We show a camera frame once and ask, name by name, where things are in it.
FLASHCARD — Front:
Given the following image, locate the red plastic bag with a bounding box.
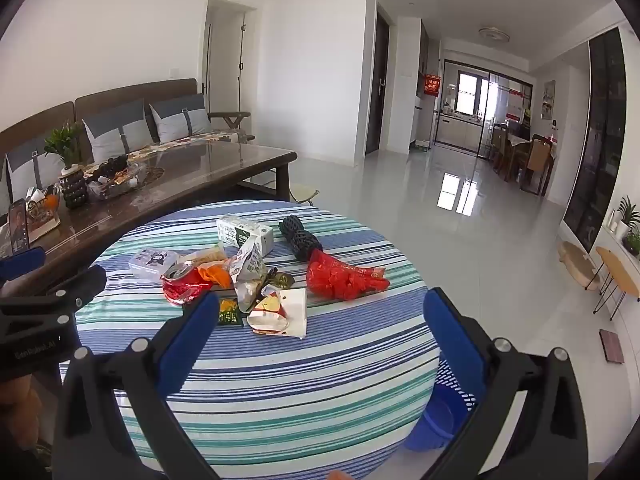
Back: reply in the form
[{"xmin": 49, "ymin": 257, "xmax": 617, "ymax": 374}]
[{"xmin": 306, "ymin": 249, "xmax": 391, "ymax": 302}]

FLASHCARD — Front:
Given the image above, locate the patterned sofa throw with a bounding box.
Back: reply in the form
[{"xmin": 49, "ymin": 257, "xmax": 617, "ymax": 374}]
[{"xmin": 125, "ymin": 130, "xmax": 241, "ymax": 153}]

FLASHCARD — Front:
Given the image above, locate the wooden dining chair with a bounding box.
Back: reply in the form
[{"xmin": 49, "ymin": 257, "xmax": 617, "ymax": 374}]
[
  {"xmin": 522, "ymin": 134, "xmax": 555, "ymax": 196},
  {"xmin": 489, "ymin": 122, "xmax": 510, "ymax": 166}
]

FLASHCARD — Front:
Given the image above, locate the tall green houseplant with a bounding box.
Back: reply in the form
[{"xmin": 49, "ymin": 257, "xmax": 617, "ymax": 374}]
[{"xmin": 615, "ymin": 195, "xmax": 640, "ymax": 241}]

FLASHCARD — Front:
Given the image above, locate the black foam net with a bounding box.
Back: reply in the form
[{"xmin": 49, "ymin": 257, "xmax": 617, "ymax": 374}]
[
  {"xmin": 292, "ymin": 232, "xmax": 324, "ymax": 262},
  {"xmin": 278, "ymin": 215, "xmax": 306, "ymax": 241}
]

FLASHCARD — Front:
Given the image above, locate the dark green wrapper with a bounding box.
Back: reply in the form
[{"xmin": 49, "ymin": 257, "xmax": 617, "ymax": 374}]
[{"xmin": 265, "ymin": 267, "xmax": 296, "ymax": 291}]

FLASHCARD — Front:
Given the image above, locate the crushed red soda can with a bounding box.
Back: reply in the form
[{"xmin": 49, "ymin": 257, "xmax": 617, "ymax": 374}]
[{"xmin": 161, "ymin": 260, "xmax": 213, "ymax": 307}]

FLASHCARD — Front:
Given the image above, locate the orange cream snack wrapper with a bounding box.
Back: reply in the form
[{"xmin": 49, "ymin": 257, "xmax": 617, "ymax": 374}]
[{"xmin": 187, "ymin": 242, "xmax": 236, "ymax": 290}]

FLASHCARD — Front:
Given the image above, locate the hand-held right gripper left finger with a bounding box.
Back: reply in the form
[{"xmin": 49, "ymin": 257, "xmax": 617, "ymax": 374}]
[{"xmin": 52, "ymin": 290, "xmax": 221, "ymax": 480}]

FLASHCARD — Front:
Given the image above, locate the white yellow snack bag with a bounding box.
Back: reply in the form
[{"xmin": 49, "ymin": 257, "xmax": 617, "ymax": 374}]
[{"xmin": 229, "ymin": 237, "xmax": 268, "ymax": 313}]

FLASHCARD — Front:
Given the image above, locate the green potted plant black vase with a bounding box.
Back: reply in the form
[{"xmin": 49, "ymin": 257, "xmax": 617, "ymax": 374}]
[{"xmin": 44, "ymin": 120, "xmax": 90, "ymax": 209}]

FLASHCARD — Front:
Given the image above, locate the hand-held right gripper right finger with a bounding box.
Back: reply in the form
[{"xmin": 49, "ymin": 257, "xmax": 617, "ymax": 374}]
[{"xmin": 422, "ymin": 287, "xmax": 591, "ymax": 480}]

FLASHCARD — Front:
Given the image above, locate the small yellow stool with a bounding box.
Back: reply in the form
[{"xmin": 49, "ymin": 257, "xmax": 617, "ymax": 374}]
[{"xmin": 290, "ymin": 182, "xmax": 320, "ymax": 207}]

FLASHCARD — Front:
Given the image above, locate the clear snack tray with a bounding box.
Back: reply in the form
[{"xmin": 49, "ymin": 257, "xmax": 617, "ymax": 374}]
[{"xmin": 85, "ymin": 155, "xmax": 148, "ymax": 201}]

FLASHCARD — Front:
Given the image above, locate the brown book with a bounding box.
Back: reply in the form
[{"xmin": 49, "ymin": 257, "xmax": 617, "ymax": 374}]
[{"xmin": 599, "ymin": 329, "xmax": 626, "ymax": 365}]

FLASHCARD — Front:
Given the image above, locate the person's left hand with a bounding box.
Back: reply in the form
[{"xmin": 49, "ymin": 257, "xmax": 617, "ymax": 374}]
[{"xmin": 0, "ymin": 375, "xmax": 43, "ymax": 456}]

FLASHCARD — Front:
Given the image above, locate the dark glass-top coffee table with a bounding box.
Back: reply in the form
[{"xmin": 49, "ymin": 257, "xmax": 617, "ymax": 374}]
[{"xmin": 0, "ymin": 140, "xmax": 298, "ymax": 296}]

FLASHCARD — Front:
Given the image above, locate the dark wooden door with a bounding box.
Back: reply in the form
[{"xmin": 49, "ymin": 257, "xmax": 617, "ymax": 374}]
[{"xmin": 365, "ymin": 2, "xmax": 391, "ymax": 156}]

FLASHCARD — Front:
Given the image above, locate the tall black cabinet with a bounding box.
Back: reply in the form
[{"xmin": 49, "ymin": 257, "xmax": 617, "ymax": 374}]
[{"xmin": 562, "ymin": 27, "xmax": 628, "ymax": 253}]

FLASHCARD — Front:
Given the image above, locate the framed wall picture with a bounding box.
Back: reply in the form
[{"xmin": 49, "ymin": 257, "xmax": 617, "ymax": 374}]
[{"xmin": 541, "ymin": 80, "xmax": 557, "ymax": 121}]

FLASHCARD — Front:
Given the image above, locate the white red paper box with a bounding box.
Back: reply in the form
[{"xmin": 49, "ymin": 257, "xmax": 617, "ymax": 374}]
[{"xmin": 246, "ymin": 287, "xmax": 307, "ymax": 341}]

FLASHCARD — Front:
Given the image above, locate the oval wooden side table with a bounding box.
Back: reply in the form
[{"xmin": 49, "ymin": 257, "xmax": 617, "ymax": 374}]
[{"xmin": 594, "ymin": 246, "xmax": 640, "ymax": 320}]

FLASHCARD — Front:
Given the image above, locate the striped tablecloth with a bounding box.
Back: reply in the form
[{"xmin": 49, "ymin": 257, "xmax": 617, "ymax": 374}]
[{"xmin": 60, "ymin": 200, "xmax": 443, "ymax": 466}]

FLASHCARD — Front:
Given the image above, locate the brown sofa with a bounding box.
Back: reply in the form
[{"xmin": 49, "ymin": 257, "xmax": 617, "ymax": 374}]
[{"xmin": 0, "ymin": 78, "xmax": 256, "ymax": 211}]

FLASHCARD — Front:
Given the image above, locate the grey white cushion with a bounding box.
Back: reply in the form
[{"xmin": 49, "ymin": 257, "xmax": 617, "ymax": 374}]
[
  {"xmin": 150, "ymin": 94, "xmax": 213, "ymax": 143},
  {"xmin": 82, "ymin": 99, "xmax": 153, "ymax": 161},
  {"xmin": 5, "ymin": 137, "xmax": 66, "ymax": 206}
]

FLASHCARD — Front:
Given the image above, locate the green white milk carton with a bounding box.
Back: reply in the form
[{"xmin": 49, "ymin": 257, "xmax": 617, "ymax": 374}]
[{"xmin": 216, "ymin": 213, "xmax": 274, "ymax": 256}]

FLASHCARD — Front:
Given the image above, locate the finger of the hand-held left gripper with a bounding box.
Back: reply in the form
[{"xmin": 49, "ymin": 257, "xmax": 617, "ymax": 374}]
[
  {"xmin": 45, "ymin": 264, "xmax": 108, "ymax": 323},
  {"xmin": 0, "ymin": 248, "xmax": 47, "ymax": 283}
]

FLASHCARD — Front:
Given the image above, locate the yellow green sachet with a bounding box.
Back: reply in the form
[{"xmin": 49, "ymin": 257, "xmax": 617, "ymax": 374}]
[{"xmin": 217, "ymin": 297, "xmax": 246, "ymax": 327}]

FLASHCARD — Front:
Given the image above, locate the blue plastic waste basket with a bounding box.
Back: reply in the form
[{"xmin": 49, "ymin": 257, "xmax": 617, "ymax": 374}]
[{"xmin": 404, "ymin": 352, "xmax": 488, "ymax": 453}]

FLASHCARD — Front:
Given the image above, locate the wooden dining table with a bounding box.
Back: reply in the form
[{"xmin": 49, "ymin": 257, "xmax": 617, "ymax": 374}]
[{"xmin": 505, "ymin": 132, "xmax": 536, "ymax": 176}]

